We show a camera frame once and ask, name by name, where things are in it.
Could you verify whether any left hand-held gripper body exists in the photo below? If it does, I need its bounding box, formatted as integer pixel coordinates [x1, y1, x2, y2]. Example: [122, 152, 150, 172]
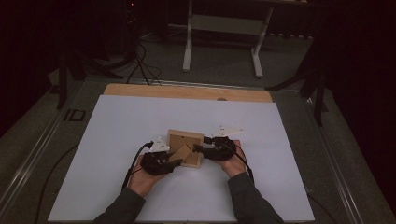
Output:
[139, 136, 177, 176]

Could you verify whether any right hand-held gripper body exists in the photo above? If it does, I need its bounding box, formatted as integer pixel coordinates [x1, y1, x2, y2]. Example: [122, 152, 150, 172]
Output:
[204, 125, 245, 161]

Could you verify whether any wooden box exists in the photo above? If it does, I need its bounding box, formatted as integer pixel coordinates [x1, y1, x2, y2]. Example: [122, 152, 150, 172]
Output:
[166, 129, 205, 169]

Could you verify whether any person's right hand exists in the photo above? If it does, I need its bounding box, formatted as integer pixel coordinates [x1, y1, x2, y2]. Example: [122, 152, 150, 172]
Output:
[218, 139, 248, 179]

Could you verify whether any person's left hand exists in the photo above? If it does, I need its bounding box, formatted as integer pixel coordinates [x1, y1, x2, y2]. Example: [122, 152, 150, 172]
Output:
[127, 154, 169, 199]

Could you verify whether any white table sheet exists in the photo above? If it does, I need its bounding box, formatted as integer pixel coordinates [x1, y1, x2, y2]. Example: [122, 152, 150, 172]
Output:
[48, 94, 316, 223]

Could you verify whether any black tripod stand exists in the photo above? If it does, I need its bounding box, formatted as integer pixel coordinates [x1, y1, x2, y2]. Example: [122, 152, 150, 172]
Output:
[264, 27, 332, 128]
[55, 50, 125, 110]

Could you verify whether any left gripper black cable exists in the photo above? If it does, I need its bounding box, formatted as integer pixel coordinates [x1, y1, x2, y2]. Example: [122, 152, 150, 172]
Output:
[120, 140, 155, 191]

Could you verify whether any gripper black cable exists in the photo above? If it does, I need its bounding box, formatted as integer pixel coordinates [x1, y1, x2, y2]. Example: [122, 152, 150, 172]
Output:
[230, 143, 256, 185]
[120, 140, 155, 191]

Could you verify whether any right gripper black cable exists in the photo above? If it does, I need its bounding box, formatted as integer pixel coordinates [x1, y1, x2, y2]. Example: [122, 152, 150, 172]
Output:
[230, 143, 256, 185]

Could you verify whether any aluminium rail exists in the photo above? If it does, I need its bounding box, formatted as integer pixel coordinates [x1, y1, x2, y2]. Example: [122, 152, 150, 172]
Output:
[303, 96, 365, 224]
[0, 106, 68, 216]
[136, 77, 300, 92]

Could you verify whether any white metal desk frame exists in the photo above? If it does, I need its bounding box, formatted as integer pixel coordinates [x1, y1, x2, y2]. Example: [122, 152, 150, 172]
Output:
[167, 0, 275, 78]

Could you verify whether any bundle of black cables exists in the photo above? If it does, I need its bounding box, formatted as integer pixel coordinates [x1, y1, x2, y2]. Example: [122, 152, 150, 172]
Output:
[125, 40, 163, 87]

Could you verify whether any black floor cable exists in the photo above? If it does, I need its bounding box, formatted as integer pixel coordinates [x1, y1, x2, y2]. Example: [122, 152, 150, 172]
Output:
[306, 192, 339, 224]
[33, 142, 81, 224]

